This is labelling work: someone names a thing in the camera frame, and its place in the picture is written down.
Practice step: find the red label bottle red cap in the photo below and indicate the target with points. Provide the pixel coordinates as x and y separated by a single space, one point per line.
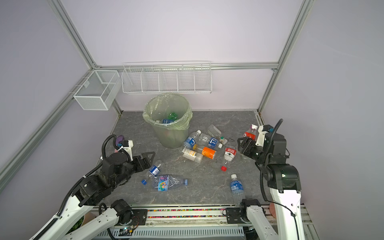
228 157

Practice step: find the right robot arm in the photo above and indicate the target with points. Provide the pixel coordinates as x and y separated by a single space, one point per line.
280 185

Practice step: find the white label milky bottle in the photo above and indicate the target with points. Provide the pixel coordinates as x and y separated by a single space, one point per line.
192 155

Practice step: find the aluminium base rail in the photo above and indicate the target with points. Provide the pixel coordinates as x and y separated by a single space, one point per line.
215 213

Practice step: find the potted green plant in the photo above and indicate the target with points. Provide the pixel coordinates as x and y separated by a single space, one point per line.
77 225

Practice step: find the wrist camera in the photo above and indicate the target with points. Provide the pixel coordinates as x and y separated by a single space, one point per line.
261 132
127 146

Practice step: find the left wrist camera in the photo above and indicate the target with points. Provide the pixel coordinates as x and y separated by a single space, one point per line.
127 146

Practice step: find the clear square bottle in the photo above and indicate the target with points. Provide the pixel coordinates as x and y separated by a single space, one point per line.
214 132

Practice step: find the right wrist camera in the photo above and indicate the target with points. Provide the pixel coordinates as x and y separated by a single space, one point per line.
261 132

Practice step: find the pink watering can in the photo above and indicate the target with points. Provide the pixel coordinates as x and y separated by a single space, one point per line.
272 210

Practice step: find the green mesh trash bin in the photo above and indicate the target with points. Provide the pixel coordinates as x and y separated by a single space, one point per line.
158 108

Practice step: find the blue label bottle white cap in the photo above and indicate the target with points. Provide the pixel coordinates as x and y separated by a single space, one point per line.
164 121

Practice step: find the colourful label clear bottle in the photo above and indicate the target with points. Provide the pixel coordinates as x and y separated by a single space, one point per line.
163 183

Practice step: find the purple pink brush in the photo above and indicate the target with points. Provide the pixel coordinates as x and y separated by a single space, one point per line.
119 140

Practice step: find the small white mesh basket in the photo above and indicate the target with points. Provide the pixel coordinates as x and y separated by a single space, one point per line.
99 90

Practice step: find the green soda bottle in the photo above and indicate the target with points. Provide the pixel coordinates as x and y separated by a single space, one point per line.
173 116

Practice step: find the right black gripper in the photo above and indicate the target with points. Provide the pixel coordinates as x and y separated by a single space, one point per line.
249 145

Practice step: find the crushed blue label bottle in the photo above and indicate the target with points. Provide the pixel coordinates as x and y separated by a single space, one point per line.
152 172

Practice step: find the orange label juice bottle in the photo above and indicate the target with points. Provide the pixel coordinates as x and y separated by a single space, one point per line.
205 151

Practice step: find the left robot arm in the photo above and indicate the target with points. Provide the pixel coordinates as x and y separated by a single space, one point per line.
112 172

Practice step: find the long white wire shelf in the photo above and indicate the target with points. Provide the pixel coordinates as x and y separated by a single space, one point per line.
164 77

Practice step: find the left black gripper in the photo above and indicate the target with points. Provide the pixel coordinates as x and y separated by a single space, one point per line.
142 167

